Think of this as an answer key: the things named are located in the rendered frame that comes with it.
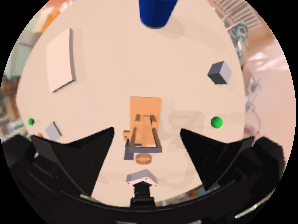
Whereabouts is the blue mug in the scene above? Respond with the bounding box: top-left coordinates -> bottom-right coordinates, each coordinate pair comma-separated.
138,0 -> 177,30

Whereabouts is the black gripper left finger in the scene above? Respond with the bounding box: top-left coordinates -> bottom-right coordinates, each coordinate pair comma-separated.
31,127 -> 114,197

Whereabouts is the green ball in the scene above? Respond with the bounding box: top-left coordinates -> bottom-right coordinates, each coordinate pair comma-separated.
210,116 -> 222,128
27,119 -> 35,125

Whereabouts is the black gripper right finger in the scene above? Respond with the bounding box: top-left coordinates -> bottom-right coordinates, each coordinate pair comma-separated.
180,128 -> 255,192

